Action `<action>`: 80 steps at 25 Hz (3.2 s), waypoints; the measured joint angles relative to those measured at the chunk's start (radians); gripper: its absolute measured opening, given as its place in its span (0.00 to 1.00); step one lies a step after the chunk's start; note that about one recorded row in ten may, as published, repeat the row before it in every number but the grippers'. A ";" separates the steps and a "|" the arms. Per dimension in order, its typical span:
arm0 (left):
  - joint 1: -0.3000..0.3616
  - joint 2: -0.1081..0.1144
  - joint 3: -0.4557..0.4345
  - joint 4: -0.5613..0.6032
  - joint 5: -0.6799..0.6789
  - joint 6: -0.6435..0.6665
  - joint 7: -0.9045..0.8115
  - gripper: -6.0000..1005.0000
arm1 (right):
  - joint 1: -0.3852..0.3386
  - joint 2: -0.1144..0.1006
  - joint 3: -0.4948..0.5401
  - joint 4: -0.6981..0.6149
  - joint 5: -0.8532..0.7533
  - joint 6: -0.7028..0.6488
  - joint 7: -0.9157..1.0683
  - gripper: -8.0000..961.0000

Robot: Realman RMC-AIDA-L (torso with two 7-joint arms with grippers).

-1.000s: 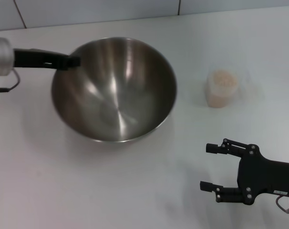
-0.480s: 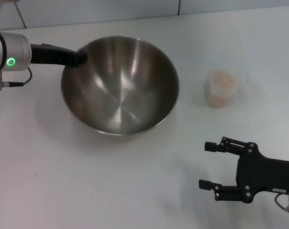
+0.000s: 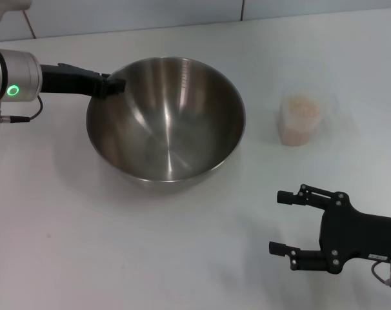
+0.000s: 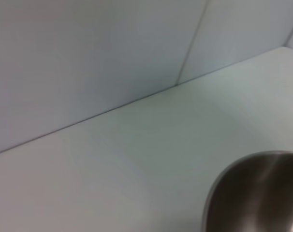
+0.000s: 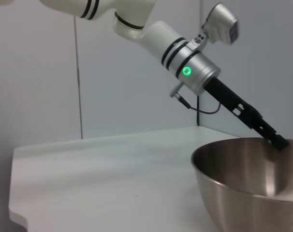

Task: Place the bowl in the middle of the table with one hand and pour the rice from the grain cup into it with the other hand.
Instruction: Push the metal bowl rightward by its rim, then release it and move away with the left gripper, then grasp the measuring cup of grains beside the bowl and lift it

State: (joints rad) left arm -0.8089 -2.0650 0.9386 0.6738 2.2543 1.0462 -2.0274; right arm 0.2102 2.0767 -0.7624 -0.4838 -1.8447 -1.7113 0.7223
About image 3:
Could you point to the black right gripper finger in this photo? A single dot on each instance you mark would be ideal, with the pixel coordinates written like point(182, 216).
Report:
point(308, 260)
point(311, 197)

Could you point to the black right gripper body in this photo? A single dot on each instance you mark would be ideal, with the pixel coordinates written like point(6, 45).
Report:
point(347, 232)

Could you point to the stainless steel mixing bowl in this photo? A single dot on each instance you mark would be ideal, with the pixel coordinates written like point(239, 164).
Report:
point(169, 129)

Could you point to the clear plastic cup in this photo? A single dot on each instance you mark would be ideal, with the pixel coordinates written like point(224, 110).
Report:
point(327, 106)

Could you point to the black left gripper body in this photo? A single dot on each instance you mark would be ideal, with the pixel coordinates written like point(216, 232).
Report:
point(69, 80)

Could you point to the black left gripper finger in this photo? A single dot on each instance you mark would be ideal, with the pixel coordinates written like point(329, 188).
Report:
point(113, 87)

